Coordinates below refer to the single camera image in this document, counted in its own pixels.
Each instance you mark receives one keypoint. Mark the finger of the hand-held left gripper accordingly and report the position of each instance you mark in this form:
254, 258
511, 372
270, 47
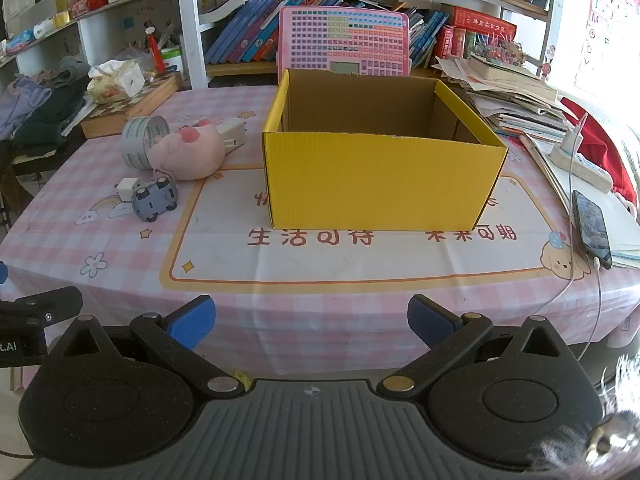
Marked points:
3, 272
55, 302

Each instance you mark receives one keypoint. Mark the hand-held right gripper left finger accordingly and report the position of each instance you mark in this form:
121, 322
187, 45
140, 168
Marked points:
192, 322

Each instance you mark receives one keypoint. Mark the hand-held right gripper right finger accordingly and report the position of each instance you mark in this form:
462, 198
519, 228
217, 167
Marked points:
430, 322

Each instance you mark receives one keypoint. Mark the grey toy car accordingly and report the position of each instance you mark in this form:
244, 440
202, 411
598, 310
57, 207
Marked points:
155, 199

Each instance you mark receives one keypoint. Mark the white charger cube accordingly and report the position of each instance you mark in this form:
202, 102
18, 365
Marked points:
126, 189

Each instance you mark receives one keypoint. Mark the yellow cardboard box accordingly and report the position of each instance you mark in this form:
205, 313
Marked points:
380, 180

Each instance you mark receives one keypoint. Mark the pink plush pig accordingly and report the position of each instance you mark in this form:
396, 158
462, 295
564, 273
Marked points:
190, 152

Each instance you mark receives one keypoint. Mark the clear packing tape roll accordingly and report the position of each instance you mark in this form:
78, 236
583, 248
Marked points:
137, 145

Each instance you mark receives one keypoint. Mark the white spray bottle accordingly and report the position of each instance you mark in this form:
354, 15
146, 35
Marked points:
234, 135

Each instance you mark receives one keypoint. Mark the pile of clothes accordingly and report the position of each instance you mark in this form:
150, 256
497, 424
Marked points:
45, 105

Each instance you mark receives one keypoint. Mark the black smartphone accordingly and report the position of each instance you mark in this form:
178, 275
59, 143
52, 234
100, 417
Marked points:
592, 230

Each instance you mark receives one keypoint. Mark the wooden chess box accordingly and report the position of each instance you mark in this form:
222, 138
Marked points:
130, 110

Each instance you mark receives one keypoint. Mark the fuzzy grey sleeve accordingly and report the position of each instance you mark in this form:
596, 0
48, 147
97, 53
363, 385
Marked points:
610, 440

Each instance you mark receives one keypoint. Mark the white power strip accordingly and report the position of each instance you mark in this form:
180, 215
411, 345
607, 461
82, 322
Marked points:
582, 170

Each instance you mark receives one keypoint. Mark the floral tissue box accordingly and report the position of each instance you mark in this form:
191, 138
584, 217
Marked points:
115, 82

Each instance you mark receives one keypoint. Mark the white plug-in charger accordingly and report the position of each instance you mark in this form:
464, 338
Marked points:
575, 135

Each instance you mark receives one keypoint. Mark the stack of papers and books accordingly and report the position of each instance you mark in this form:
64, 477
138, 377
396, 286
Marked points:
520, 100

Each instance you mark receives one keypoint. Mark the red cloth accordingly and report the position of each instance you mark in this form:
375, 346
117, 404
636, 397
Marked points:
607, 150

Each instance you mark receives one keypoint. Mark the red bottle figure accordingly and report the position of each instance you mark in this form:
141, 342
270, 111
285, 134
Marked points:
154, 50

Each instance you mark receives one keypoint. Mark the colourful flower decoration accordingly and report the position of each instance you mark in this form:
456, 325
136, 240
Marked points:
497, 50

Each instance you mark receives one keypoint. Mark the white bookshelf unit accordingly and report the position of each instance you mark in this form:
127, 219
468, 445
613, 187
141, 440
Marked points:
192, 35

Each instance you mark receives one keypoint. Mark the leaning blue books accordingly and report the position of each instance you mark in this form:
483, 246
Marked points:
427, 35

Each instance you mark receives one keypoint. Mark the row of blue books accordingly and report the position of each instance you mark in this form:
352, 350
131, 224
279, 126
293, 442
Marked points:
250, 30

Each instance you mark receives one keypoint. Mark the pink learning tablet toy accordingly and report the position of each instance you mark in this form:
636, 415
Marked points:
345, 35

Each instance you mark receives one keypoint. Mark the red boxed books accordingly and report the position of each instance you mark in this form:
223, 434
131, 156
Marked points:
480, 22

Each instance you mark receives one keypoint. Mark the alphabet wall poster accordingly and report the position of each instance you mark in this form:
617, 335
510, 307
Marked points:
610, 25

